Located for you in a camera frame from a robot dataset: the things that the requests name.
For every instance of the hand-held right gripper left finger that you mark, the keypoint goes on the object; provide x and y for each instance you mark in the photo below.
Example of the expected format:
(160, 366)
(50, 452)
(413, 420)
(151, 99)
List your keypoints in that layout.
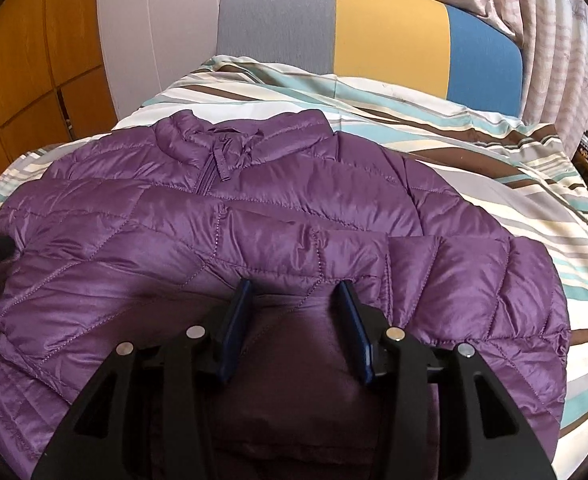
(240, 310)

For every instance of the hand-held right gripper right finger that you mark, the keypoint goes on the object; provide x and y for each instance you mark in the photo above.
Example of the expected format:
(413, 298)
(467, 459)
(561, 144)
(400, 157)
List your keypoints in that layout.
(354, 320)

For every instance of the purple quilted down jacket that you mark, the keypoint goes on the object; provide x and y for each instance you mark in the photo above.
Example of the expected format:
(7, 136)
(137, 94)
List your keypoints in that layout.
(174, 220)

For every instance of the wooden wardrobe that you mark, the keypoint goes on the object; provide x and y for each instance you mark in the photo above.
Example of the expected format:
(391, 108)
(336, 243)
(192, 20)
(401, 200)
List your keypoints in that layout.
(24, 60)

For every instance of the striped bed sheet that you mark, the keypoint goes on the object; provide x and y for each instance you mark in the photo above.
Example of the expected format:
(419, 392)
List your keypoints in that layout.
(474, 125)

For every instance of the grey yellow blue pillow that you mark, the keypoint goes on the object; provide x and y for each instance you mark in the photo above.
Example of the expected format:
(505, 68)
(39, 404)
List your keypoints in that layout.
(389, 35)

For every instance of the pink floral curtain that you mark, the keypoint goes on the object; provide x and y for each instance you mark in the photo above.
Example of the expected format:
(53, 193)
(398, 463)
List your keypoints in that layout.
(549, 35)

